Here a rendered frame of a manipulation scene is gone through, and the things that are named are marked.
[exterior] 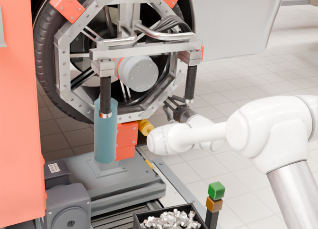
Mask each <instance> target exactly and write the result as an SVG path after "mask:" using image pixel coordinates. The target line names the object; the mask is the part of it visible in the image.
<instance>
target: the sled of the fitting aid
mask: <svg viewBox="0 0 318 229"><path fill-rule="evenodd" d="M135 149H136V151H137V152H138V153H139V154H140V156H141V157H142V158H143V159H144V160H145V162H146V163H147V164H148V165H149V167H150V168H151V169H152V170H153V172H154V173H155V181H152V182H148V183H145V184H141V185H136V186H133V187H129V188H125V189H122V190H118V191H114V192H110V193H106V194H102V195H98V196H94V197H91V198H90V201H91V216H92V217H93V216H97V215H100V214H103V213H107V212H110V211H115V210H118V209H121V208H125V207H128V206H132V205H135V204H139V203H143V202H146V201H150V200H153V199H157V198H160V197H163V196H166V186H167V184H166V183H165V182H164V180H163V179H162V178H161V177H160V176H159V174H158V173H157V172H156V171H155V169H154V168H153V165H152V164H151V163H150V162H149V161H148V160H146V159H145V157H144V156H143V155H142V154H141V153H140V152H139V150H138V149H137V148H135Z"/></svg>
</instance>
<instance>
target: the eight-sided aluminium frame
mask: <svg viewBox="0 0 318 229"><path fill-rule="evenodd" d="M134 2H140V3H149V4H150V5H151V6H152V7H153V8H154V9H155V10H156V11H157V12H158V14H159V15H160V16H161V17H162V18H165V17H166V16H169V15H174V16H176V14H175V13H174V11H173V10H172V9H171V8H170V7H169V5H168V4H167V3H165V2H164V1H163V0H86V1H85V2H84V3H83V4H82V6H83V7H84V8H85V11H84V12H83V13H82V14H81V16H80V17H79V18H78V19H77V20H76V21H75V22H74V23H73V24H72V23H71V22H70V21H67V22H66V23H65V24H64V25H63V26H62V27H61V28H60V29H58V32H57V33H56V34H55V35H54V54H55V75H56V84H55V85H56V92H57V93H58V95H59V96H60V98H61V99H63V100H64V101H65V102H67V103H68V104H70V105H71V106H72V107H74V108H75V109H77V110H78V111H79V112H81V113H82V114H83V115H85V116H86V117H87V118H88V119H90V120H91V121H93V122H94V113H95V108H94V107H92V106H91V105H90V104H89V103H87V102H86V101H85V100H83V99H82V98H81V97H79V96H78V95H77V94H75V93H74V92H73V91H72V90H71V78H70V43H71V42H72V41H73V39H74V38H75V37H76V36H77V35H78V34H79V33H80V32H81V31H82V30H83V28H84V27H85V26H86V25H87V24H88V23H89V22H90V21H91V20H92V19H93V17H94V16H95V15H96V14H97V13H98V12H99V11H100V10H101V9H102V8H103V7H104V6H105V5H112V4H119V3H126V4H133V3H134ZM172 30H173V33H178V32H179V31H181V29H180V27H179V26H178V25H177V26H175V27H174V28H172ZM177 53H178V51H177V52H171V57H170V67H169V74H168V75H167V76H166V77H165V78H164V79H163V80H162V81H161V82H160V83H159V84H158V85H157V86H156V87H155V89H154V90H153V91H152V92H151V93H150V94H149V95H148V96H147V97H146V98H145V100H144V101H143V102H142V103H141V104H140V105H136V106H128V107H122V108H118V109H117V123H125V122H130V121H135V120H140V119H145V118H149V117H150V116H151V115H152V114H153V113H154V112H155V110H156V109H157V108H158V107H159V106H160V105H161V104H162V103H163V102H164V101H165V99H166V98H167V97H168V96H169V95H170V94H171V93H172V92H173V91H174V90H175V89H176V87H177V86H178V85H180V83H181V82H182V81H183V79H184V75H185V74H184V70H185V63H184V62H183V61H181V60H180V59H178V58H177Z"/></svg>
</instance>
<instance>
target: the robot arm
mask: <svg viewBox="0 0 318 229"><path fill-rule="evenodd" d="M174 100H176V101H179V102H182V103H185V102H183V98H181V97H178V96H175V95H173V96H172V97H169V96H168V97H167V98H166V99H165V101H164V102H163V103H164V106H163V109H164V111H165V113H166V115H167V117H168V121H169V122H170V123H171V124H167V125H164V126H161V127H157V128H155V129H154V130H152V131H151V132H150V133H149V135H148V136H147V145H148V148H149V150H150V151H151V152H152V153H153V154H156V155H161V156H165V155H175V154H179V153H182V152H185V151H187V150H189V149H200V150H202V149H203V150H205V151H208V152H217V151H218V150H220V149H221V147H222V146H223V143H224V140H227V141H228V143H229V145H230V147H231V148H232V150H233V151H234V152H236V153H237V154H239V155H240V156H242V157H245V158H248V159H249V160H250V161H251V163H252V164H253V165H254V166H255V167H256V168H257V170H258V171H259V172H260V173H261V174H263V175H267V178H268V181H269V183H270V186H271V188H272V191H273V193H274V196H275V198H276V201H277V203H278V206H279V208H280V211H281V213H282V216H283V219H284V221H285V224H286V226H287V229H318V185H317V183H316V181H315V179H314V176H313V174H312V172H311V170H310V167H309V165H308V163H307V160H308V157H309V149H308V143H310V142H312V141H315V140H318V96H311V95H294V96H275V97H267V98H262V99H258V100H254V101H251V102H249V103H247V104H245V105H244V106H242V107H241V108H240V109H238V110H237V111H236V112H234V113H233V114H232V115H231V116H230V117H229V118H228V120H227V122H222V123H216V124H214V123H213V122H212V121H211V120H209V119H207V118H205V117H203V116H202V115H200V114H199V113H197V112H196V111H195V110H192V109H190V108H189V106H188V105H189V104H188V103H185V104H184V105H179V104H178V103H177V102H175V101H174ZM171 102H172V103H173V104H174V105H175V106H176V109H174V108H173V107H172V106H171V105H170V103H171ZM168 107H169V108H170V109H171V110H172V111H173V117H172V116H171V114H170V112H169V110H168ZM174 120H175V121H178V122H179V123H173V121H174Z"/></svg>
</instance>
